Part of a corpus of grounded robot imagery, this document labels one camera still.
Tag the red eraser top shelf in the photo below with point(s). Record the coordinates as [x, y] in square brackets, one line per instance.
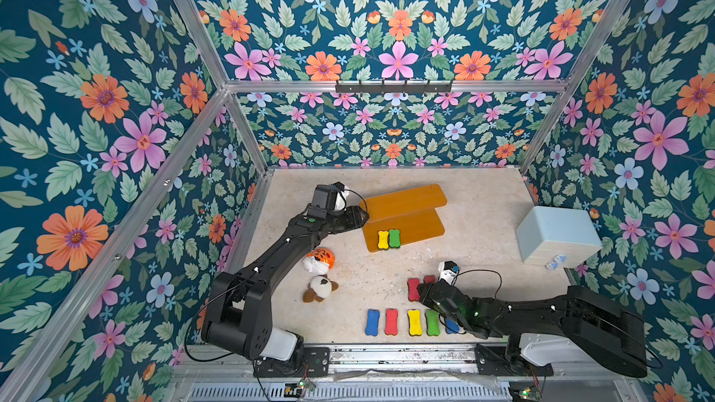
[391, 322]

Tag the green eraser top shelf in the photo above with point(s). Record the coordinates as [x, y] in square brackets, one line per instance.
[433, 323]

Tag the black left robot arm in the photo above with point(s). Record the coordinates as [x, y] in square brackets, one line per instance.
[238, 314]

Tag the yellow eraser top shelf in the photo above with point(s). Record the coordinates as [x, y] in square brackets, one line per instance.
[415, 323]

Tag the yellow eraser bottom shelf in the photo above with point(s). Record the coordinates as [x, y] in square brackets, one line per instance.
[383, 240]

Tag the brown white dog plush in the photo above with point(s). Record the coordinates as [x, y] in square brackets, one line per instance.
[319, 289]

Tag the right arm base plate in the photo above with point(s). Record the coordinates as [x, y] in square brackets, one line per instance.
[502, 360]

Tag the blue eraser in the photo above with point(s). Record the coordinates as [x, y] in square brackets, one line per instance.
[372, 323]
[451, 327]

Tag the light blue box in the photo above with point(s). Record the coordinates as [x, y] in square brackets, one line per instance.
[557, 238]

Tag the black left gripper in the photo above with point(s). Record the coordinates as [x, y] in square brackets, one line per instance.
[352, 218]

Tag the green eraser bottom shelf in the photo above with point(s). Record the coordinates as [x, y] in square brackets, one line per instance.
[394, 239]

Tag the black wall hook rail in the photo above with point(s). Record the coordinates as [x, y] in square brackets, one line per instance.
[383, 87]

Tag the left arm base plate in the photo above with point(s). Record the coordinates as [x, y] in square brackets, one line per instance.
[310, 362]

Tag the yellow eraser shelf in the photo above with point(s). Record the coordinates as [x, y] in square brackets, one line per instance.
[415, 323]
[383, 240]

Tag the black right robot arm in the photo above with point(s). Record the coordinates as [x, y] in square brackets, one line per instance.
[605, 330]

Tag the orange tiger plush toy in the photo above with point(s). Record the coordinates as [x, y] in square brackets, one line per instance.
[319, 262]

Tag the green eraser shelf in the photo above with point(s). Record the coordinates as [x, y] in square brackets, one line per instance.
[433, 323]
[394, 239]

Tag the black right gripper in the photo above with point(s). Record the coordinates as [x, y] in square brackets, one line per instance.
[430, 294]

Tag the metal front rail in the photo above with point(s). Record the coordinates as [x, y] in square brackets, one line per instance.
[399, 372]

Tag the orange wooden two-tier shelf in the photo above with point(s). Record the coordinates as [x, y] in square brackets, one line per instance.
[412, 211]

